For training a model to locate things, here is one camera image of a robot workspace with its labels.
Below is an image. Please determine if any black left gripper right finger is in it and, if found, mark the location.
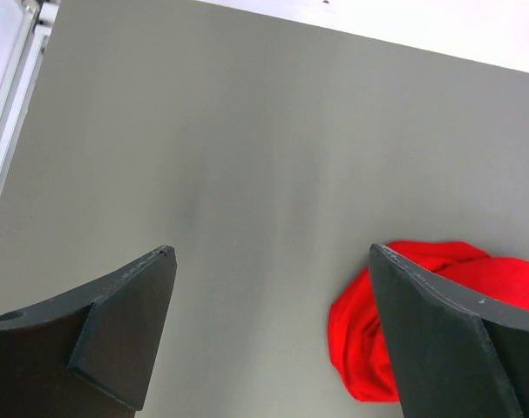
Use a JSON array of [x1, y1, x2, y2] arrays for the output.
[[369, 244, 529, 417]]

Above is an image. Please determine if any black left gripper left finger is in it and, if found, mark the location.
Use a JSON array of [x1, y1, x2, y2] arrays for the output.
[[0, 246, 176, 417]]

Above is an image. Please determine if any aluminium frame post left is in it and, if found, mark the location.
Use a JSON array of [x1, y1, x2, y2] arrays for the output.
[[0, 0, 60, 197]]

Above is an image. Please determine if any red t shirt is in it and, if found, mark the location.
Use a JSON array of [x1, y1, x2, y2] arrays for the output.
[[327, 240, 529, 402]]

